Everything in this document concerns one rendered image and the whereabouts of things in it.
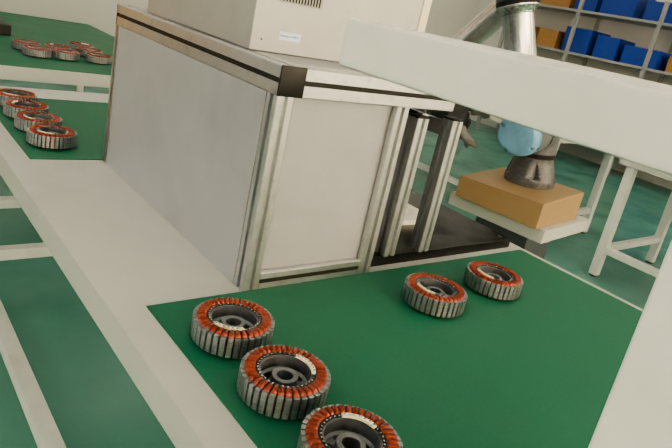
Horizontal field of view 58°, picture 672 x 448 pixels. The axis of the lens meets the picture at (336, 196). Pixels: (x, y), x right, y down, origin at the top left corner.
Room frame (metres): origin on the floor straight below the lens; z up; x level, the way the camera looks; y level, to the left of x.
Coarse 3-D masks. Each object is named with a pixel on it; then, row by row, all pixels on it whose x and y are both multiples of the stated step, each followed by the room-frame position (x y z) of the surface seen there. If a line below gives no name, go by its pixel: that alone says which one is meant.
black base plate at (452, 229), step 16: (416, 192) 1.64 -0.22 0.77; (448, 208) 1.55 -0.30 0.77; (448, 224) 1.41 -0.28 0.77; (464, 224) 1.44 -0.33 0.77; (480, 224) 1.47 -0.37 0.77; (400, 240) 1.23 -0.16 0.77; (432, 240) 1.27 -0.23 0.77; (448, 240) 1.29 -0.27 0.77; (464, 240) 1.32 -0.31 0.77; (480, 240) 1.34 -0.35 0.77; (496, 240) 1.37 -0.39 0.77; (400, 256) 1.15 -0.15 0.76; (416, 256) 1.18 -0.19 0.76; (432, 256) 1.22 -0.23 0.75
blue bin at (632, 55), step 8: (624, 48) 7.41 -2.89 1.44; (632, 48) 7.34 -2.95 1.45; (640, 48) 7.27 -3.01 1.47; (624, 56) 7.39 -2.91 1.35; (632, 56) 7.32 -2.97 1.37; (640, 56) 7.25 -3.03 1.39; (656, 56) 7.11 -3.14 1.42; (664, 56) 7.19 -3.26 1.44; (632, 64) 7.29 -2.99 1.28; (640, 64) 7.22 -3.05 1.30; (648, 64) 7.16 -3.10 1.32; (656, 64) 7.11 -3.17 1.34; (664, 64) 7.23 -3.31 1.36
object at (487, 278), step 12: (468, 264) 1.14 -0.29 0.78; (480, 264) 1.15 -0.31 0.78; (492, 264) 1.16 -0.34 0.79; (468, 276) 1.10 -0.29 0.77; (480, 276) 1.08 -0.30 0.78; (492, 276) 1.13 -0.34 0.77; (504, 276) 1.14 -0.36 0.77; (516, 276) 1.12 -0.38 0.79; (480, 288) 1.07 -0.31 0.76; (492, 288) 1.06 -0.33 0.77; (504, 288) 1.06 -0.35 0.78; (516, 288) 1.07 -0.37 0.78
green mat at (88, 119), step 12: (0, 108) 1.63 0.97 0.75; (60, 108) 1.78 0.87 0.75; (72, 108) 1.81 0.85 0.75; (84, 108) 1.84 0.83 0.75; (96, 108) 1.88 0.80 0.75; (0, 120) 1.52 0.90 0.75; (12, 120) 1.54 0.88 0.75; (72, 120) 1.67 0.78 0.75; (84, 120) 1.70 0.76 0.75; (96, 120) 1.73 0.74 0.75; (12, 132) 1.44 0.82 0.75; (24, 132) 1.46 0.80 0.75; (84, 132) 1.58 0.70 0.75; (96, 132) 1.61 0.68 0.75; (24, 144) 1.37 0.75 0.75; (84, 144) 1.47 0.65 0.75; (96, 144) 1.50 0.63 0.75; (36, 156) 1.31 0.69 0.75; (48, 156) 1.32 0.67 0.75; (60, 156) 1.34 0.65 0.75; (72, 156) 1.36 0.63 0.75; (84, 156) 1.38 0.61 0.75; (96, 156) 1.40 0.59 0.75
